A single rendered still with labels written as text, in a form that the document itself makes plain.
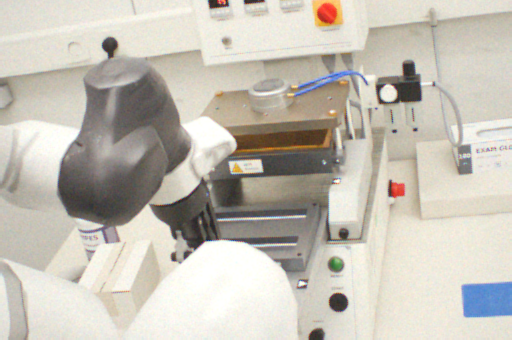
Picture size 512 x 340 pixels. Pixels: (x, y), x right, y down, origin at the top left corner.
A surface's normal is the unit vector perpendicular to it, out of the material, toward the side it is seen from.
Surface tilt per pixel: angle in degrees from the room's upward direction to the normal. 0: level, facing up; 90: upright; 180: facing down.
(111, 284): 1
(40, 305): 67
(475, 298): 0
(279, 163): 90
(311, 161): 90
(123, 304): 89
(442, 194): 0
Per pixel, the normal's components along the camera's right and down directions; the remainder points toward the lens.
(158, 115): 0.78, 0.25
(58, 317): 0.81, -0.41
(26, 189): -0.48, 0.37
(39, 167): -0.42, -0.05
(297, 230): -0.18, -0.90
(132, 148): 0.38, -0.52
